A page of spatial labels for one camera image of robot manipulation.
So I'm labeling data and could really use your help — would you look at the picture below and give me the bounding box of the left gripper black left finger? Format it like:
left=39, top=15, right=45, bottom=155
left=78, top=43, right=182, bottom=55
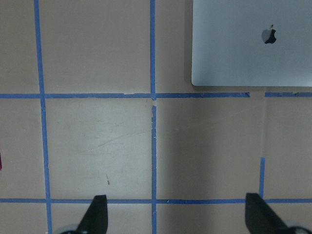
left=76, top=195, right=108, bottom=234

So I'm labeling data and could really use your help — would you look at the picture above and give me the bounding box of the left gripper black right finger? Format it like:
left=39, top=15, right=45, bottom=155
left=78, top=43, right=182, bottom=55
left=245, top=193, right=288, bottom=234

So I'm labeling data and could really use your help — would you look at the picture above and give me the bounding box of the silver closed laptop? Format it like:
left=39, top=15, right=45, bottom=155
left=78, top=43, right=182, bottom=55
left=192, top=0, right=312, bottom=87

